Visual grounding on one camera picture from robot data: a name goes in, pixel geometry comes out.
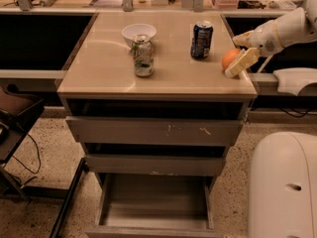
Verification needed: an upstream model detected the white curved object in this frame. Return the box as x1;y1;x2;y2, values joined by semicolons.
273;67;317;96

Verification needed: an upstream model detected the grey drawer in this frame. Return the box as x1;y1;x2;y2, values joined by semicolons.
66;116;242;146
86;174;224;238
86;155;224;177

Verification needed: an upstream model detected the dark cart on left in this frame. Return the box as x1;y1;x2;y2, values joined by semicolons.
0;84;44;202

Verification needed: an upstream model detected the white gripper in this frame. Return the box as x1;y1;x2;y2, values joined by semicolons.
224;20;283;77

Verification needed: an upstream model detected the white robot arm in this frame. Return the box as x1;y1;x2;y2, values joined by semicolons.
222;0;317;238

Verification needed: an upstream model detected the bottom grey drawer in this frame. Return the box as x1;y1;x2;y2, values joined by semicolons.
86;174;224;238

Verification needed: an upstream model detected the grey drawer cabinet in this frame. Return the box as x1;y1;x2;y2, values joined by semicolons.
56;11;259;238

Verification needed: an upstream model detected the green white soda can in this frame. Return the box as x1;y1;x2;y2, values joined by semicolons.
132;35;154;77

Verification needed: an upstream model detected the orange fruit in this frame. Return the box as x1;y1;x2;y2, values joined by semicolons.
222;49;241;70

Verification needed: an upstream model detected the white stick with tip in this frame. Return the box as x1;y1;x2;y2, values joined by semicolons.
257;55;273;73

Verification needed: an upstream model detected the top grey drawer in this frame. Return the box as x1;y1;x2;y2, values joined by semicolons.
66;116;242;146

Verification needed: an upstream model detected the black floor bar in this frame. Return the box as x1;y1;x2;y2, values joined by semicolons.
50;158;86;238

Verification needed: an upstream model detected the white bowl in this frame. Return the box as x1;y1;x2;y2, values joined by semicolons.
121;24;157;47

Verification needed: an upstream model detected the black cable on floor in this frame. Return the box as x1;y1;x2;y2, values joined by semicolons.
12;133;43;176

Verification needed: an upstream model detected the middle grey drawer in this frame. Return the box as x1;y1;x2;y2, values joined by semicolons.
86;155;224;177

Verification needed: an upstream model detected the dark blue soda can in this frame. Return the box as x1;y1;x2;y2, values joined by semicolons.
190;21;213;60

